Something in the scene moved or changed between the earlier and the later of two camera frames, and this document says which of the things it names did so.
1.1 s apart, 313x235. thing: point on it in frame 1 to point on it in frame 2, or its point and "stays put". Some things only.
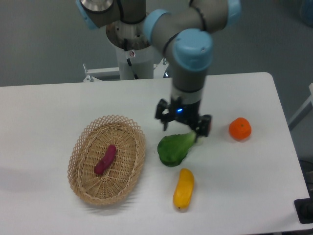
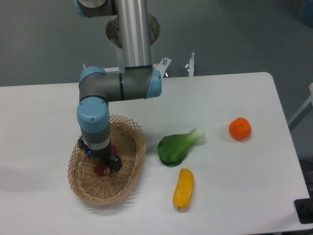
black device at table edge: (304, 208) stays put
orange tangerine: (240, 129) stays put
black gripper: (189, 113) to (114, 161)
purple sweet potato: (101, 166) stays put
